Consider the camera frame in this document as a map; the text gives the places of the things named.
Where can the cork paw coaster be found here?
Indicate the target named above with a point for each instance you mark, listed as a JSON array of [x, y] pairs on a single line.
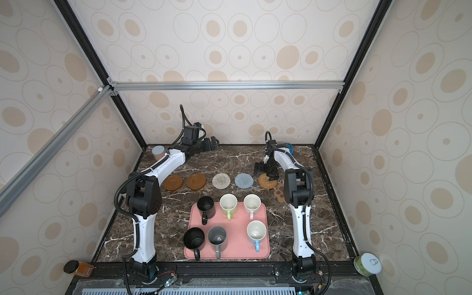
[[279, 193]]

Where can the rattan woven coaster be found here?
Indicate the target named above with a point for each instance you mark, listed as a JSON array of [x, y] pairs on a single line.
[[266, 183]]

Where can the black mug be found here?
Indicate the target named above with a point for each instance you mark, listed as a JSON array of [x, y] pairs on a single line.
[[194, 240], [206, 207]]

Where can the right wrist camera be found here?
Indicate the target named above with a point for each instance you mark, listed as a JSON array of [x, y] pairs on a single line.
[[270, 147]]

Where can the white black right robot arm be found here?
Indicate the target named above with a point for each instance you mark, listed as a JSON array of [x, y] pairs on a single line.
[[298, 192]]

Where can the green mug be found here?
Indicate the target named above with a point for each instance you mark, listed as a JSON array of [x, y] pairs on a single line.
[[228, 204]]

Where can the pink plastic tray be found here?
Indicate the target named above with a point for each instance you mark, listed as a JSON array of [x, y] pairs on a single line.
[[238, 244]]

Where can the amber jar black lid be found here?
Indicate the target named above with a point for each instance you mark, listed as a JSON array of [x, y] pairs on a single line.
[[78, 268]]

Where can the black mug rear left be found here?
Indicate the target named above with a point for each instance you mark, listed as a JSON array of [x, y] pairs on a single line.
[[206, 207]]

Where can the blue handled white mug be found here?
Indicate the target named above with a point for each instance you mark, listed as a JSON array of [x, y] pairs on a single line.
[[256, 232]]

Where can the silver aluminium frame bar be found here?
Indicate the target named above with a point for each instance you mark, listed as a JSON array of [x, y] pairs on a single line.
[[21, 180], [228, 85]]

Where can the brown wooden coaster front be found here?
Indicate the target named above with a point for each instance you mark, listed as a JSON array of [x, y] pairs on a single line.
[[196, 181]]

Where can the silver aluminium frame bar rear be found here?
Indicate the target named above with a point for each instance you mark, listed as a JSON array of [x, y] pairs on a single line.
[[228, 85]]

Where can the brown wooden coaster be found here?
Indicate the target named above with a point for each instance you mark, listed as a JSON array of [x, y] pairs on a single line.
[[196, 181], [173, 182]]

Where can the green can white lid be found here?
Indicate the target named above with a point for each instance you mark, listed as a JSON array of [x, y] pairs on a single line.
[[367, 265]]

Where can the white cup blue lid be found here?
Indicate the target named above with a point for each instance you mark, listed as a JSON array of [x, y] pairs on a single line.
[[290, 147]]

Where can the pink jar grey lid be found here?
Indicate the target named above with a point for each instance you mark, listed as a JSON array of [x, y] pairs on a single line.
[[158, 152]]

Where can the black mug front left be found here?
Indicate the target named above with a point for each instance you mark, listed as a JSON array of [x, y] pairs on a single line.
[[194, 240]]

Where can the blue woven coaster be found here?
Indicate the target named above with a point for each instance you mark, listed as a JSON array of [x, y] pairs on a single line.
[[244, 181]]

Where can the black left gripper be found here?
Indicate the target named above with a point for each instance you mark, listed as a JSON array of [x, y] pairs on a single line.
[[214, 145]]

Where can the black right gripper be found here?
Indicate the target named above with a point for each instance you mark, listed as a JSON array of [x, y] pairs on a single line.
[[267, 171]]

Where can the multicolour woven coaster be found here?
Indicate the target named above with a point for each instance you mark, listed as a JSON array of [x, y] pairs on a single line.
[[221, 181]]

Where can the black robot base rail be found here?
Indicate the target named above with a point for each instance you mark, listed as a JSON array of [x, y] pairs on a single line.
[[246, 278]]

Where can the silver aluminium frame bar left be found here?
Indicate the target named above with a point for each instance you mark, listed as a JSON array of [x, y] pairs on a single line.
[[21, 180]]

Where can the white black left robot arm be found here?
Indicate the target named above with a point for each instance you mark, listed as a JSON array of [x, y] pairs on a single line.
[[140, 198]]

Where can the grey mug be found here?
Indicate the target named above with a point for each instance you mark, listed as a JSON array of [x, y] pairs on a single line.
[[217, 236]]

